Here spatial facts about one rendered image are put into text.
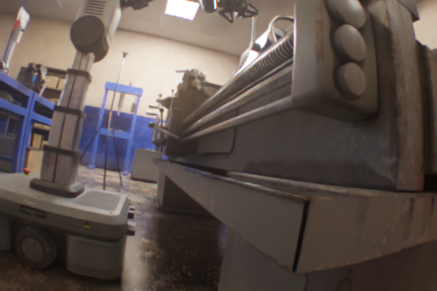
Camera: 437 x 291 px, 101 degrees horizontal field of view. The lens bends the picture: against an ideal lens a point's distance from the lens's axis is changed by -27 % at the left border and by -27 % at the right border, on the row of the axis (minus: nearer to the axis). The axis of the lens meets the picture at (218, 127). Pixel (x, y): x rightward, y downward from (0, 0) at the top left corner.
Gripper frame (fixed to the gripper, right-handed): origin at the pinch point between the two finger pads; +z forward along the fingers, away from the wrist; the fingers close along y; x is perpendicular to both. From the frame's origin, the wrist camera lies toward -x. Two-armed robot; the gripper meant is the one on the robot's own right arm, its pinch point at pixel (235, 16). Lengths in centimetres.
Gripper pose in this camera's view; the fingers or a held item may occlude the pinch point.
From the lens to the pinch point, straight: 106.6
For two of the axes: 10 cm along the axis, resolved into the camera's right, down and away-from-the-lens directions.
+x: -8.9, 3.3, -3.1
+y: -2.9, 1.1, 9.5
